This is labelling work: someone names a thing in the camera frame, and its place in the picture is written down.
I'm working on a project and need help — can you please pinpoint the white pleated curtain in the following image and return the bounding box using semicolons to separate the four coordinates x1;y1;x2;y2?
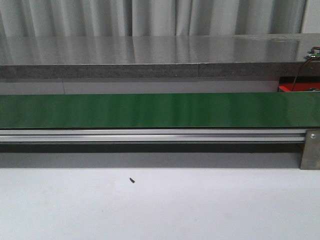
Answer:
0;0;306;38

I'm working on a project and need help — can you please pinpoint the green conveyor belt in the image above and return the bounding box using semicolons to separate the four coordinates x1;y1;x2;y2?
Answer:
0;92;320;129

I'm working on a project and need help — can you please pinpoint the green circuit board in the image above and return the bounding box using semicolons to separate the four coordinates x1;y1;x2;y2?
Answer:
304;46;320;61

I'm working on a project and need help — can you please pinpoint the grey stone counter slab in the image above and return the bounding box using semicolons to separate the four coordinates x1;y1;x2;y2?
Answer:
0;33;320;79

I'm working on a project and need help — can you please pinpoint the red plastic bin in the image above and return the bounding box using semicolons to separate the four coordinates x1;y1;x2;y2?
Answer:
278;76;320;92

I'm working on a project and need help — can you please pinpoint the steel conveyor mounting bracket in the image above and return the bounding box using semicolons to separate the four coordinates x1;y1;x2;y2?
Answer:
300;129;320;170

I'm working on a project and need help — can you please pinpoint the aluminium conveyor side rail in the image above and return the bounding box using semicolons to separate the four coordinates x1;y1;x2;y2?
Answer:
0;128;307;143

